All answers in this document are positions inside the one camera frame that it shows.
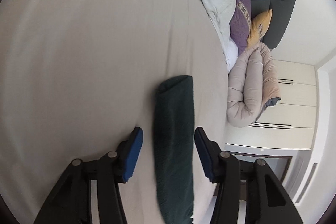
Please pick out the purple patterned pillow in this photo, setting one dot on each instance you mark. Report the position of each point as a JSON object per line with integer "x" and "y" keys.
{"x": 240, "y": 24}

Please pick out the dark green knit sweater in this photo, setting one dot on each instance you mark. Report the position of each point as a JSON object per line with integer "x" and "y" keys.
{"x": 173, "y": 143}

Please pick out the beige bed sheet mattress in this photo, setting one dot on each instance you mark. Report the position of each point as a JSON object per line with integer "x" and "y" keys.
{"x": 77, "y": 76}

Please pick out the white crumpled sheet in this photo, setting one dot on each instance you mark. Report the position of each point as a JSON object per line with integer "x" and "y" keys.
{"x": 230, "y": 50}

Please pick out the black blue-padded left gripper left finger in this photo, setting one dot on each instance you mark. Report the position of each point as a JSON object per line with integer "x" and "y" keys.
{"x": 69, "y": 201}

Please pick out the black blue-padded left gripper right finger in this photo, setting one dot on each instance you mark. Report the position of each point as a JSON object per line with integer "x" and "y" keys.
{"x": 223, "y": 169}

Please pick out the cream wardrobe with black handles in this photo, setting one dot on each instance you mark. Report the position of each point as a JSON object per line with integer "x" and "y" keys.
{"x": 290, "y": 123}

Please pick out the rolled beige duvet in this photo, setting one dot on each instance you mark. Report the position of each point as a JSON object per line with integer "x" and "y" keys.
{"x": 252, "y": 86}

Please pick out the yellow patterned pillow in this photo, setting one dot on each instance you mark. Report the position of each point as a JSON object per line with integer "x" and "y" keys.
{"x": 259, "y": 27}

